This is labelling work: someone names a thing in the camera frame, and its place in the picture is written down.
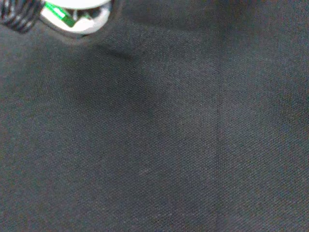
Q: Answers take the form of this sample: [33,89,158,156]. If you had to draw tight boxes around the black bench cloth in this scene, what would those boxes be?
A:
[0,0,309,232]

